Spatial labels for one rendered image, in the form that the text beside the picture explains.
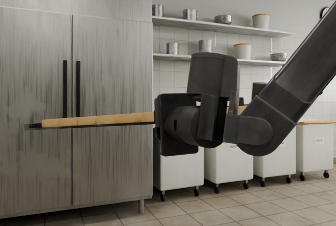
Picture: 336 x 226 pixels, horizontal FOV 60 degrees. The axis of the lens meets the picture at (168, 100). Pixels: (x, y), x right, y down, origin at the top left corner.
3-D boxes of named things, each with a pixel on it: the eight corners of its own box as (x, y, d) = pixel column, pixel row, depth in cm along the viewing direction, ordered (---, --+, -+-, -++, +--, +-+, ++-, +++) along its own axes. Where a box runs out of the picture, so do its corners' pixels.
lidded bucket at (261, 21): (261, 34, 416) (261, 19, 416) (274, 30, 393) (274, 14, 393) (248, 32, 406) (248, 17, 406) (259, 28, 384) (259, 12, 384)
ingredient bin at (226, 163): (216, 196, 310) (216, 124, 311) (188, 181, 369) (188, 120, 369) (256, 190, 332) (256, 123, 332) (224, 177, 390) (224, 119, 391)
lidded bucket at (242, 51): (244, 62, 404) (244, 47, 404) (256, 60, 382) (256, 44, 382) (230, 61, 395) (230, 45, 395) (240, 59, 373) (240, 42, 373)
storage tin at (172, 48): (175, 57, 359) (175, 45, 359) (180, 56, 345) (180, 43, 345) (164, 57, 353) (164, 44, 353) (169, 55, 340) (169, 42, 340)
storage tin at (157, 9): (161, 22, 352) (161, 8, 352) (165, 18, 338) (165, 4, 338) (149, 20, 346) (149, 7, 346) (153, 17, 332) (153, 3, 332)
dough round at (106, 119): (122, 122, 67) (121, 114, 68) (114, 123, 63) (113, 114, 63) (102, 123, 68) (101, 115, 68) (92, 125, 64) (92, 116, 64)
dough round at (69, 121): (80, 124, 74) (79, 116, 74) (81, 125, 69) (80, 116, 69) (59, 126, 72) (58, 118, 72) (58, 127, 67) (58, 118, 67)
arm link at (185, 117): (191, 146, 36) (230, 151, 38) (198, 92, 37) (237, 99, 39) (171, 141, 42) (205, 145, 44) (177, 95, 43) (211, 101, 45)
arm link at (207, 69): (271, 149, 33) (270, 148, 41) (281, 51, 34) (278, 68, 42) (170, 134, 37) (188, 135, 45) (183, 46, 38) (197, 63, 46)
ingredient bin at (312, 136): (304, 183, 361) (304, 121, 361) (269, 171, 421) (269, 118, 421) (336, 179, 379) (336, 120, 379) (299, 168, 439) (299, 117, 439)
